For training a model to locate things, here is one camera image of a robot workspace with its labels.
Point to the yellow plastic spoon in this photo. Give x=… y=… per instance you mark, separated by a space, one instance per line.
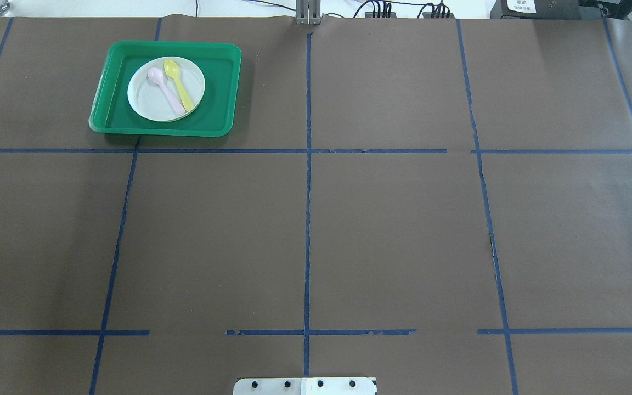
x=173 y=71

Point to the metal base plate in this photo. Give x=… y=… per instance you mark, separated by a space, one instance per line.
x=306 y=385

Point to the green plastic tray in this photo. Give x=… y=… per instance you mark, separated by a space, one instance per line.
x=220 y=63

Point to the aluminium frame post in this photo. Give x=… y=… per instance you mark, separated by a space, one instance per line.
x=308 y=12

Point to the black desktop box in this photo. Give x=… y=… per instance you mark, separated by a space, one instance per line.
x=544 y=10

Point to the pink plastic spoon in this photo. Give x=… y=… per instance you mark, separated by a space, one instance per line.
x=156 y=76

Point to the white round plate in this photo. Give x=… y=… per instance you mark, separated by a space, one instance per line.
x=148 y=101

